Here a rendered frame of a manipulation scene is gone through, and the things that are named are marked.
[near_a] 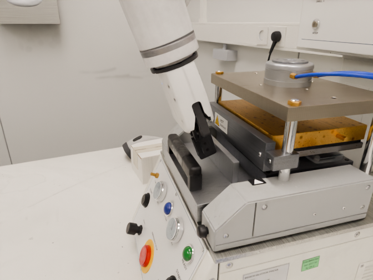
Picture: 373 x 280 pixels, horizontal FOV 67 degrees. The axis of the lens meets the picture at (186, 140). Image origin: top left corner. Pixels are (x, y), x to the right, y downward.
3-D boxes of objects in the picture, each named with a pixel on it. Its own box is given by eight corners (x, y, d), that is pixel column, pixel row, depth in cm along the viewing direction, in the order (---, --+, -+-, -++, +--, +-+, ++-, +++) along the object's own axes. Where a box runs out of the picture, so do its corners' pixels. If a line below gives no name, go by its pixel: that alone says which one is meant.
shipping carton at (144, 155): (181, 157, 104) (181, 134, 101) (196, 173, 93) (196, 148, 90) (131, 166, 97) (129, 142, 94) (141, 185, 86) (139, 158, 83)
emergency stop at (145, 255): (145, 256, 57) (152, 241, 56) (148, 272, 54) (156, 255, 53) (137, 255, 57) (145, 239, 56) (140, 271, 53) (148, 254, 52)
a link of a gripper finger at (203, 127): (181, 86, 42) (182, 101, 47) (205, 131, 40) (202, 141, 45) (188, 83, 42) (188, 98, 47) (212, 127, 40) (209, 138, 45)
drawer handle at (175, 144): (177, 150, 57) (177, 132, 55) (202, 190, 44) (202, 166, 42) (167, 151, 56) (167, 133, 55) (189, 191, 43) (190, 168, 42)
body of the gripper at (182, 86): (142, 60, 46) (167, 119, 51) (154, 69, 37) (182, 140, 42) (184, 43, 47) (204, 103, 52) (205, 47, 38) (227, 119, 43)
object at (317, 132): (286, 112, 64) (292, 70, 61) (370, 151, 45) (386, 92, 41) (216, 119, 60) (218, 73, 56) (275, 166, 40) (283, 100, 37)
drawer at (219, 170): (283, 145, 69) (288, 115, 66) (358, 194, 49) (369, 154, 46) (164, 161, 61) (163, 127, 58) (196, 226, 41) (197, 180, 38)
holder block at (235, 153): (282, 133, 66) (283, 123, 65) (350, 174, 48) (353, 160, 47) (215, 141, 61) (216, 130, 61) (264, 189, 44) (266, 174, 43)
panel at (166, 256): (132, 223, 69) (162, 156, 65) (155, 349, 43) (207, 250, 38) (124, 221, 68) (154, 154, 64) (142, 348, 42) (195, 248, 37)
